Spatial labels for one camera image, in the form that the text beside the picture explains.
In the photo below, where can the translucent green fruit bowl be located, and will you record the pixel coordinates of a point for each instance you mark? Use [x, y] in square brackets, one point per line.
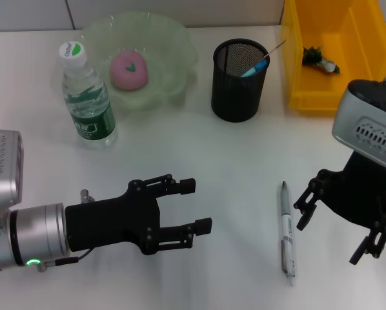
[167, 42]

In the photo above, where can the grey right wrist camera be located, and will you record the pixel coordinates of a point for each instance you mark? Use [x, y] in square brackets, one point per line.
[364, 122]

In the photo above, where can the clear green-label water bottle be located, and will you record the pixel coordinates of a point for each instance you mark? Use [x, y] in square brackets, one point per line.
[89, 126]

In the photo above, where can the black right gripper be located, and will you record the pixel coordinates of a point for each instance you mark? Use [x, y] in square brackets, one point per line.
[361, 193]

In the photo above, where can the grey white pen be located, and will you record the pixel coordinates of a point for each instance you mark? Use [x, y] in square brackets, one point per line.
[287, 224]

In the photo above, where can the clear plastic ruler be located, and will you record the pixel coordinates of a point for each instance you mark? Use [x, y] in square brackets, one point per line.
[277, 48]

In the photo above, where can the pink toy peach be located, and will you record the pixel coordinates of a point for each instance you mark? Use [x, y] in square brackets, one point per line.
[128, 80]

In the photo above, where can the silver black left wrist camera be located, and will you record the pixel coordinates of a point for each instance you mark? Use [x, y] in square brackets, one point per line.
[2, 168]

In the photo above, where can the blue scissors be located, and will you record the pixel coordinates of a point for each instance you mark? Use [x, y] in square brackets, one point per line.
[256, 68]

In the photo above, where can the black mesh pen holder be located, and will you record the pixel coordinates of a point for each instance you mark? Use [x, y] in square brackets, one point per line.
[235, 100]

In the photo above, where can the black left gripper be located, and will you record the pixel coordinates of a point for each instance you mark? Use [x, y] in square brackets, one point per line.
[112, 219]

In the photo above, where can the green plastic wrapper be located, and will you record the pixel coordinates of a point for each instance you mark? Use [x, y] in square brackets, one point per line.
[314, 56]

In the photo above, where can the yellow plastic bin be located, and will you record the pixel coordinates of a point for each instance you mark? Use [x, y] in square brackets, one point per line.
[315, 97]

